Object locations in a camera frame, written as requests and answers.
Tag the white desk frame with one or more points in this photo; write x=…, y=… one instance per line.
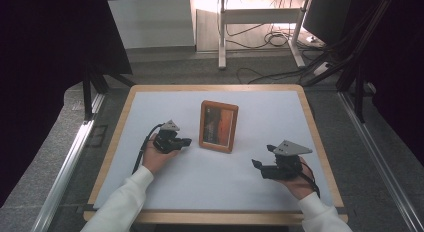
x=256, y=17

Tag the wooden photo frame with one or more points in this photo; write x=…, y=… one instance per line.
x=218, y=127

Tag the aluminium rail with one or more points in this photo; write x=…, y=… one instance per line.
x=376, y=158
x=66, y=172

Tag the person's right hand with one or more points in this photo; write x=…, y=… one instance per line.
x=297, y=187

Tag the dark curtain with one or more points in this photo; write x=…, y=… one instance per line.
x=40, y=75
x=400, y=58

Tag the black metal stand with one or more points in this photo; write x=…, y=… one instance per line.
x=87, y=92
x=358, y=82

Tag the white power strip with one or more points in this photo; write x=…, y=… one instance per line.
x=322, y=68

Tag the dark floor grate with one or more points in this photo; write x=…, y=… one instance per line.
x=97, y=135

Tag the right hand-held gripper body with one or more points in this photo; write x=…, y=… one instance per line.
x=286, y=158

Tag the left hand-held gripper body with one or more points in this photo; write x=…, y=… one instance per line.
x=166, y=138

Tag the white panel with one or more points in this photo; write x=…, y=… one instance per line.
x=150, y=23

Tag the person's left hand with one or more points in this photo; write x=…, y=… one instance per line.
x=155, y=158

